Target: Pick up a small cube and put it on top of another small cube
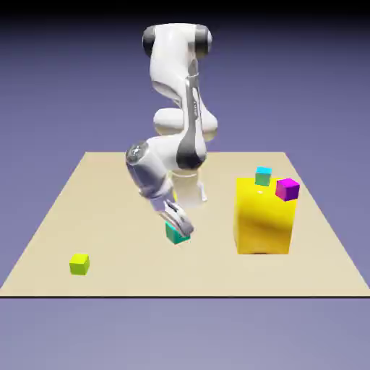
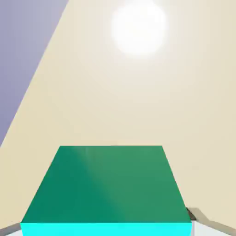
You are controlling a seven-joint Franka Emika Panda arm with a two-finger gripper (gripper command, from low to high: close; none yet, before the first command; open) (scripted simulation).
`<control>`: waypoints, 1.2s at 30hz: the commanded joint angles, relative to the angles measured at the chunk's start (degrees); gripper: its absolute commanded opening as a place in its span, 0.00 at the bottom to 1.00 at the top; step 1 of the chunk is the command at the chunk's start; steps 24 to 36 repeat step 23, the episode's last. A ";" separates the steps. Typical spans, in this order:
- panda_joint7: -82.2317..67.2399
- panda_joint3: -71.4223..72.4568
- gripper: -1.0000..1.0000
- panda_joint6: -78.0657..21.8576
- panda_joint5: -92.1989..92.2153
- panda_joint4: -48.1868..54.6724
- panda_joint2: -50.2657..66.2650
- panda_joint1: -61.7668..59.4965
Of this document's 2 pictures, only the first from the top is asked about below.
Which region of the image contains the large yellow box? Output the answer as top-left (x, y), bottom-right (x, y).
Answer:
top-left (234, 176), bottom-right (298, 256)

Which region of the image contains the small yellow-green cube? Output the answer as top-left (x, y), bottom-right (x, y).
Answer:
top-left (69, 253), bottom-right (90, 276)

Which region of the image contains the small cyan cube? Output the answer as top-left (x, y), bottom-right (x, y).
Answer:
top-left (254, 166), bottom-right (273, 187)

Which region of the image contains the small green cube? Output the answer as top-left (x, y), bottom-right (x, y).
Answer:
top-left (165, 221), bottom-right (192, 246)

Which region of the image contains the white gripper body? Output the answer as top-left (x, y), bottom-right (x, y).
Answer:
top-left (158, 199), bottom-right (195, 237)

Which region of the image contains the small magenta cube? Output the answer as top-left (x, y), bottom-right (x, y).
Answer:
top-left (275, 178), bottom-right (301, 202)

